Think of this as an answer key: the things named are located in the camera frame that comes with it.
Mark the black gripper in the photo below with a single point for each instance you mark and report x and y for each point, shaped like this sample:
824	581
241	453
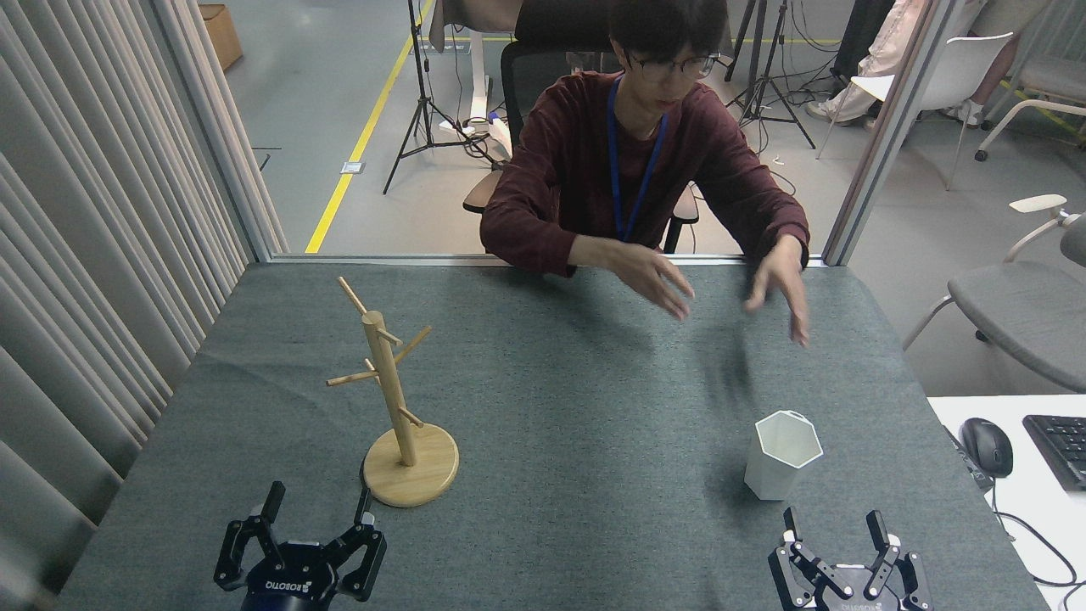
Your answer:
288	585
857	594

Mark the white hexagonal cup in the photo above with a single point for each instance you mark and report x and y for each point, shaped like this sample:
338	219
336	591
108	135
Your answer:
772	475

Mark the wooden cup rack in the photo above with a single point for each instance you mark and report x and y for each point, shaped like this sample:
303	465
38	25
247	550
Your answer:
411	471

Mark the person's left hand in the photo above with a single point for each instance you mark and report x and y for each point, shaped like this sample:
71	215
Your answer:
785	284

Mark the person's right hand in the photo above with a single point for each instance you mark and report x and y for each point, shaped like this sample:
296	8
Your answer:
653	276

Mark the black computer mouse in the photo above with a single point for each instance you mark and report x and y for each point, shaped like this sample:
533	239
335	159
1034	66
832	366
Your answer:
988	445

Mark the black keyboard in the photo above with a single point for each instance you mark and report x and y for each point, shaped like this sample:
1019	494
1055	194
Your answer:
1060	450

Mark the grey felt table cloth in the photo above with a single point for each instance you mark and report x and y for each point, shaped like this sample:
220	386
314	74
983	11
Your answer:
594	441

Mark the grey padded chair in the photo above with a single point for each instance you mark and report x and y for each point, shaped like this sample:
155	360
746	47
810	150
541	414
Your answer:
1018	314

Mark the beige pleated curtain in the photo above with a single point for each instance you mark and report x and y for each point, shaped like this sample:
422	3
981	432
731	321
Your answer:
76	255

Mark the floor socket plate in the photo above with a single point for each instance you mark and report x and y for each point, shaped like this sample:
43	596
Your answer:
353	167

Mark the black tripod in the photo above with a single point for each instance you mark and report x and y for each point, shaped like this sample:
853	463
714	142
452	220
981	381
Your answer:
420	93
764	93

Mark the white plastic chair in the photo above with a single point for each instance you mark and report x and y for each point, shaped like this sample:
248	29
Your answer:
967	72

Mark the white standing desk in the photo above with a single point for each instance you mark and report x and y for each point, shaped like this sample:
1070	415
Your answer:
479	76

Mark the seated person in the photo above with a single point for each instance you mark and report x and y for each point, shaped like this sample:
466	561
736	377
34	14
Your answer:
891	51

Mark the grey chair with white legs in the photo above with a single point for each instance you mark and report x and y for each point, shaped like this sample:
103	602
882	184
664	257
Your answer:
1052	81

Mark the black glasses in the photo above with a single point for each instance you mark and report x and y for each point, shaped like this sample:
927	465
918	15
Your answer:
670	66

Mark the cardboard box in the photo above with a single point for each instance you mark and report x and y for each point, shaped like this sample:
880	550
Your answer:
222	34

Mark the black office chair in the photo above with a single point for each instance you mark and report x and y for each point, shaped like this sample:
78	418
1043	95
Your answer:
526	68

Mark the silver frame post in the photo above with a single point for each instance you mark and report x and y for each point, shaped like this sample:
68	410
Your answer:
882	136
212	127

